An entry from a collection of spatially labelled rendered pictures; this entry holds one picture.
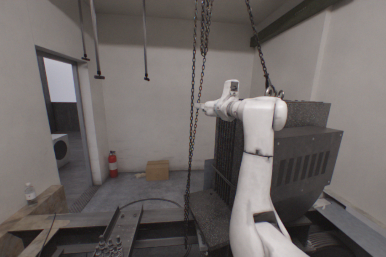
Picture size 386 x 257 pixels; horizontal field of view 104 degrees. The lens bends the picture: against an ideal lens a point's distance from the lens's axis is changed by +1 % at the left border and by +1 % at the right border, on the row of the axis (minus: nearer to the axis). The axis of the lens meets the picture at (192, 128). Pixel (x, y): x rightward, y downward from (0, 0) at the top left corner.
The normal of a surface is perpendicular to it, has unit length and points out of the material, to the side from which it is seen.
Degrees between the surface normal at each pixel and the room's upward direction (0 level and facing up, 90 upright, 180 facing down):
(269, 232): 11
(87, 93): 90
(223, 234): 0
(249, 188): 76
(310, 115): 90
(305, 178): 90
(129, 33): 90
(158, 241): 0
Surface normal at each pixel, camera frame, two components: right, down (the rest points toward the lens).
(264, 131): -0.38, 0.04
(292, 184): 0.36, 0.22
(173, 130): 0.11, 0.23
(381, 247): 0.03, -0.97
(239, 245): -0.93, -0.18
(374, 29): -0.99, 0.00
